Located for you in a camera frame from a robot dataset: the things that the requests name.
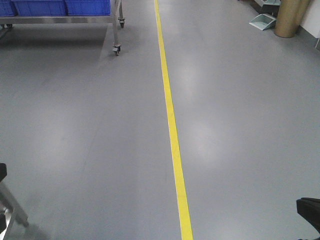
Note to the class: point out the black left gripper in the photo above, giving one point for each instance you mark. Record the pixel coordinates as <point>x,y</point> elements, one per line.
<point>3,171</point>

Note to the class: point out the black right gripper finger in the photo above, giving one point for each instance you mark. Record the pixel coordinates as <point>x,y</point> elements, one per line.
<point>309,209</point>

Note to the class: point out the blue bins on cart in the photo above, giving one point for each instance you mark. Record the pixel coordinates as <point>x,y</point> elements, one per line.
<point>54,8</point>

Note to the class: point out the light green dustpan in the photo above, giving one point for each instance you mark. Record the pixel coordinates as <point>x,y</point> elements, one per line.
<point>263,21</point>

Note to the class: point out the stainless steel wheeled cart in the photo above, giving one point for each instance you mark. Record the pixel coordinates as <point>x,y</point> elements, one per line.
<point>115,18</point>

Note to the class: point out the tan cardboard roll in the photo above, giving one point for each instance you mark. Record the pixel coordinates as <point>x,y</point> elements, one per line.
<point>289,17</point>

